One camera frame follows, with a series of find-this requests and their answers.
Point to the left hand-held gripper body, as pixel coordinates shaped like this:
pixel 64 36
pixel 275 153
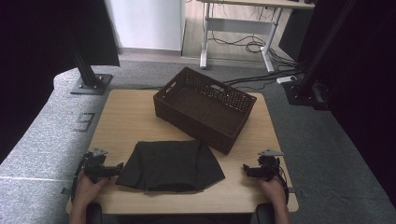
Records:
pixel 93 166

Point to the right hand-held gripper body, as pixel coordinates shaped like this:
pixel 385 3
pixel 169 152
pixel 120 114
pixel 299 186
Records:
pixel 267 166

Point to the dark cloth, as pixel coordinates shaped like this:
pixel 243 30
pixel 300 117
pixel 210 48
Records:
pixel 169 165

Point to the brown woven basket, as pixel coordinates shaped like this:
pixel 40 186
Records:
pixel 204 109

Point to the person's right hand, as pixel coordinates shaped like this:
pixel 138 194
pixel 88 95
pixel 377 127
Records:
pixel 274 189

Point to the person's left hand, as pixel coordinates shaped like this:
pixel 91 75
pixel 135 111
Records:
pixel 87 189

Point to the black chair armrest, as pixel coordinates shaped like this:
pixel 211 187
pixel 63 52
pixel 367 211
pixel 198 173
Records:
pixel 265 214
pixel 94 214

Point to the black metal stand with base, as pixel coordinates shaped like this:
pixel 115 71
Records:
pixel 90 81
pixel 306 84

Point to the white power strip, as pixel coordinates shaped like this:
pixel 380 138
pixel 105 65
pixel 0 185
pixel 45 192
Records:
pixel 286 79

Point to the black curtain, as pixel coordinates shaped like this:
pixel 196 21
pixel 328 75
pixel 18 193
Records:
pixel 40 46
pixel 367 77

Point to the white cabinet panel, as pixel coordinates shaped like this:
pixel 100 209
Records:
pixel 146 25

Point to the white desk frame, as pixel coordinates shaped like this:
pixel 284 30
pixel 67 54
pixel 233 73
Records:
pixel 238 26

